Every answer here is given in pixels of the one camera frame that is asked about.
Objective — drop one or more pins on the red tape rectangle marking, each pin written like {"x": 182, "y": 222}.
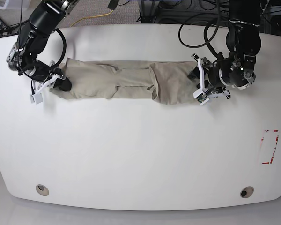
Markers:
{"x": 268, "y": 146}

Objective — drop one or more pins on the black tripod stand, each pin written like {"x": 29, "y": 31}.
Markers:
{"x": 9, "y": 30}

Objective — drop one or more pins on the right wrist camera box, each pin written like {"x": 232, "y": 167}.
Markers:
{"x": 36, "y": 98}

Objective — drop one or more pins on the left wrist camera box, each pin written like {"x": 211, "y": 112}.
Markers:
{"x": 201, "y": 97}

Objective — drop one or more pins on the table cable grommet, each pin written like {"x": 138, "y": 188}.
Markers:
{"x": 42, "y": 190}
{"x": 247, "y": 192}

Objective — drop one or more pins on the right table cable grommet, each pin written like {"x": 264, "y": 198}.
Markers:
{"x": 247, "y": 192}

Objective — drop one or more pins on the left table cable grommet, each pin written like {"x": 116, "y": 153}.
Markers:
{"x": 42, "y": 190}

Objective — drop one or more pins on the beige T-shirt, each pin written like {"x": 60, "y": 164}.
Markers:
{"x": 167, "y": 83}

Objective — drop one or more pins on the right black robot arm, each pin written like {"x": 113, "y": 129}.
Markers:
{"x": 32, "y": 39}

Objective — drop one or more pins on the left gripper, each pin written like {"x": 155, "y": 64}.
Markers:
{"x": 209, "y": 80}

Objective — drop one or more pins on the white power strip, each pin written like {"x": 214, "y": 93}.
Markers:
{"x": 263, "y": 5}

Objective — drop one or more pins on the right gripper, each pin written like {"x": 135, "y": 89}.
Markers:
{"x": 41, "y": 74}

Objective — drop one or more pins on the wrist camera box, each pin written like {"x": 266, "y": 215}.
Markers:
{"x": 201, "y": 97}
{"x": 36, "y": 98}

